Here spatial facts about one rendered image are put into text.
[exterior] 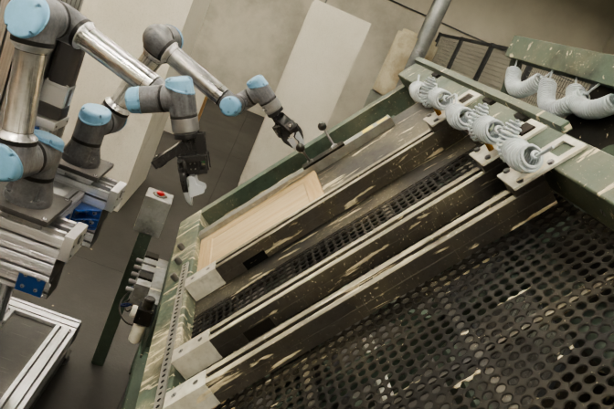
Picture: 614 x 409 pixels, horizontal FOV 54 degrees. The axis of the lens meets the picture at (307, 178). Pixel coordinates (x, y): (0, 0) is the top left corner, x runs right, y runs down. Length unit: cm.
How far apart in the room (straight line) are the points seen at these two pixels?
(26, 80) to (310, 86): 429
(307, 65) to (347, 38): 46
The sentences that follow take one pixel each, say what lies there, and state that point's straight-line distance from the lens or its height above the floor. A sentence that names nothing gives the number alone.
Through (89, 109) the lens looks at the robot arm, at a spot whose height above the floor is 126.
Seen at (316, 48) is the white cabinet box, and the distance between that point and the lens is 590.
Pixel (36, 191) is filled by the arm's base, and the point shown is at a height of 110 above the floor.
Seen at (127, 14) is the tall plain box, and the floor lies 142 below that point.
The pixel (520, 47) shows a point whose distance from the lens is 286.
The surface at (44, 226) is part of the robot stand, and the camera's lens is 205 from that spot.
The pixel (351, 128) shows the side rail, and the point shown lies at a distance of 275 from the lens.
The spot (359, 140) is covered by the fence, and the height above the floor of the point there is 154.
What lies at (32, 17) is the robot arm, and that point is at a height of 163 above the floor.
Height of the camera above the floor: 194
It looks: 14 degrees down
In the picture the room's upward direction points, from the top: 24 degrees clockwise
